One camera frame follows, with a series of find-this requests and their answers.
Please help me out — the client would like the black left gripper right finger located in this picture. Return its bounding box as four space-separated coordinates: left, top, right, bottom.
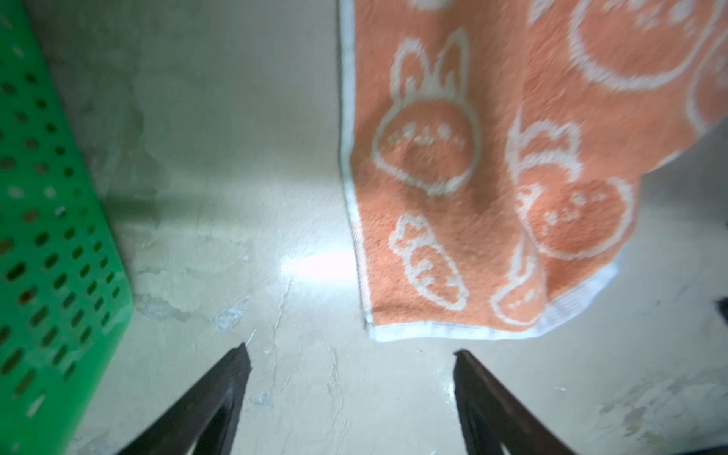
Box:
453 350 573 455

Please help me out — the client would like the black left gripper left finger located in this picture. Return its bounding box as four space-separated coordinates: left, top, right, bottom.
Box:
120 343 252 454

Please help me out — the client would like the green plastic laundry basket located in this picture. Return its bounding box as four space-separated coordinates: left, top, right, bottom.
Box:
1 1 133 454

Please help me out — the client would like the orange bunny pattern towel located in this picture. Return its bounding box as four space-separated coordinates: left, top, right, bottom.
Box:
339 1 727 342

